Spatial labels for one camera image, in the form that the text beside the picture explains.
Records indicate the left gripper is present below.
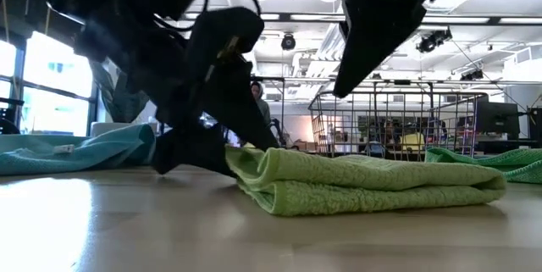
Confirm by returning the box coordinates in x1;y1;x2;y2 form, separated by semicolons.
139;7;280;153

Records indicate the teal microfiber towel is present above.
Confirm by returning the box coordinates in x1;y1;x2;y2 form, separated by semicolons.
0;123;158;176

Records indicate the light green microfiber towel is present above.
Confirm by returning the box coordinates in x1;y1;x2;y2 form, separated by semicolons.
224;147;508;217

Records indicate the bright green microfiber towel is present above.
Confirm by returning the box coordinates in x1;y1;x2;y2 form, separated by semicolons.
424;147;542;185

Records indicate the person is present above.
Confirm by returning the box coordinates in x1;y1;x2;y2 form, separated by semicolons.
249;80;273;128

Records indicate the black track light cluster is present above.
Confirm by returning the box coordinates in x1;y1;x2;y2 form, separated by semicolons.
416;27;453;54
459;69;484;81

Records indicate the overhead light bar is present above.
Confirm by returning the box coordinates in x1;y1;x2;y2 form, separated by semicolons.
181;11;542;26

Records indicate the black computer monitor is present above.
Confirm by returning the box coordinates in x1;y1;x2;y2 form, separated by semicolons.
476;101;530;140
528;108;542;157

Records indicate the large window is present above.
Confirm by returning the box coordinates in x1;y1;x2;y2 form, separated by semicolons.
0;30;97;137

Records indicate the black metal gantry frame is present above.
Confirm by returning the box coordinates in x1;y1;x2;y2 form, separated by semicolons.
253;75;286;136

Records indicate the wire basket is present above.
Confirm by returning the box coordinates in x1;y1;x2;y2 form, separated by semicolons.
307;90;489;161

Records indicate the black ceiling camera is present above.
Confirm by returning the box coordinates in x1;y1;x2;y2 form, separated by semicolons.
280;32;297;52

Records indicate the yellow hanging cord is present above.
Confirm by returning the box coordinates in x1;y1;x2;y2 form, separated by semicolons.
0;0;10;44

